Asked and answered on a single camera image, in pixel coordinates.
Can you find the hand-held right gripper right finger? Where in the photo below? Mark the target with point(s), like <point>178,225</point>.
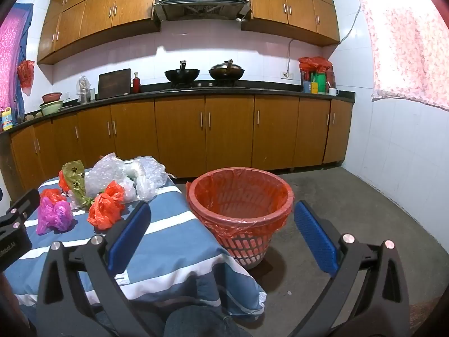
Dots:
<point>315,238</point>

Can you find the jar wrapped in clear bag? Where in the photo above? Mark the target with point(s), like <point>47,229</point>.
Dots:
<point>83,89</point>

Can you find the red bottle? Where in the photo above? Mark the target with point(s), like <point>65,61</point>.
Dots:
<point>136,84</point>

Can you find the olive paw print plastic bag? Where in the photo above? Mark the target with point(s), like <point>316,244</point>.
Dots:
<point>75,180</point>

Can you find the white mug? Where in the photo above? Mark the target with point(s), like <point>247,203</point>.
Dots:
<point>332,91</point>

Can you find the black wok with lid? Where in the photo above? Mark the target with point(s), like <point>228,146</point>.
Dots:
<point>226,72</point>

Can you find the red plastic lattice waste basket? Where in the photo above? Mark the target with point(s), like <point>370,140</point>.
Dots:
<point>245,249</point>

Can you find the black open wok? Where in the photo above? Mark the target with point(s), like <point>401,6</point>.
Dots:
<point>182,74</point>

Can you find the person's dark trouser leg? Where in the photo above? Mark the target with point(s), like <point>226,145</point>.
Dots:
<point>207,323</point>

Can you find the crumpled purple plastic bag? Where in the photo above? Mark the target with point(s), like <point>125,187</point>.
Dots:
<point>54,216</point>

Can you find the pink floral window curtain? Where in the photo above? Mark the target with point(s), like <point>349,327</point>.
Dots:
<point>407,42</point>

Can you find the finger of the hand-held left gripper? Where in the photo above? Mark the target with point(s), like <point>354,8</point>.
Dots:
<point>26,200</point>

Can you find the hanging red plastic bag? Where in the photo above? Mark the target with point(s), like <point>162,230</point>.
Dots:
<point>26,75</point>

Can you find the gas stove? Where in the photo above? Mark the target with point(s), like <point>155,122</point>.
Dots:
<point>207,85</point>

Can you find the pink and blue hanging cloth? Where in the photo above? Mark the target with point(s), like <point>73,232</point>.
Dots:
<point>12,49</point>

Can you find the dark wooden cutting board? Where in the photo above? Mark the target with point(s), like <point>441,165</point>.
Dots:
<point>114,84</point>

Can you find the white wall socket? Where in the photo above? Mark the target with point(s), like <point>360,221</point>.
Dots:
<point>287,74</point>

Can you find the blue white striped tablecloth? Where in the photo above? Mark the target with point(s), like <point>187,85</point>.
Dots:
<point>175,245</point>

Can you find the reddish brown plastic basin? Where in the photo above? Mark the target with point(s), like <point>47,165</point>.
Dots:
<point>51,97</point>

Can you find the red plastic bin liner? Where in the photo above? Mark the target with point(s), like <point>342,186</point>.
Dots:
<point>242,189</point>

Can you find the wooden upper wall cabinet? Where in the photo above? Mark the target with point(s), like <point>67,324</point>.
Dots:
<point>98,14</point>
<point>291,7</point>

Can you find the wooden base kitchen cabinets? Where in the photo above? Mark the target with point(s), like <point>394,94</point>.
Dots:
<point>228,133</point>

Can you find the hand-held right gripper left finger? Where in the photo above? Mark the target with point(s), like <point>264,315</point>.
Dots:
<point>129,233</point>

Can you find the yellow detergent bottle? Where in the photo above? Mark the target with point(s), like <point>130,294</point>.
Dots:
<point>7,119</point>

